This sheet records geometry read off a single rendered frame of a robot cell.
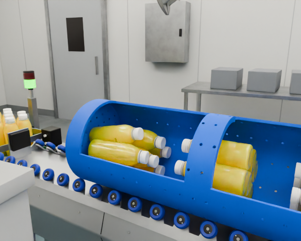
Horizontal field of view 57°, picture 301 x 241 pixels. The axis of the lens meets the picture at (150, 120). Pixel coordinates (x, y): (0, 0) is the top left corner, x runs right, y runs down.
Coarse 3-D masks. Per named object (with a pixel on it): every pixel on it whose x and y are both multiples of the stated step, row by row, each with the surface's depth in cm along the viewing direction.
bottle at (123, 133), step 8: (96, 128) 93; (104, 128) 91; (112, 128) 89; (120, 128) 87; (128, 128) 87; (96, 136) 91; (104, 136) 89; (112, 136) 88; (120, 136) 86; (128, 136) 86
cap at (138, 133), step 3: (135, 129) 86; (138, 129) 86; (141, 129) 87; (135, 132) 85; (138, 132) 85; (141, 132) 87; (135, 135) 85; (138, 135) 85; (141, 135) 87; (135, 138) 86; (138, 138) 85; (141, 138) 87
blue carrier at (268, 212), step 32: (160, 128) 99; (192, 128) 91; (224, 128) 67; (256, 128) 78; (288, 128) 72; (96, 160) 80; (160, 160) 99; (192, 160) 65; (288, 160) 80; (128, 192) 81; (160, 192) 72; (192, 192) 66; (224, 192) 62; (256, 192) 82; (288, 192) 79; (224, 224) 69; (256, 224) 61; (288, 224) 56
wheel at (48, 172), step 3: (48, 168) 100; (45, 171) 100; (48, 171) 100; (51, 171) 99; (45, 174) 99; (48, 174) 99; (51, 174) 99; (45, 177) 99; (48, 177) 98; (51, 177) 99; (45, 180) 99; (48, 180) 99
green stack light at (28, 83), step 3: (24, 81) 163; (27, 81) 162; (30, 81) 163; (33, 81) 164; (24, 84) 164; (27, 84) 163; (30, 84) 163; (33, 84) 164; (24, 87) 165; (27, 87) 163; (30, 87) 163; (33, 87) 165
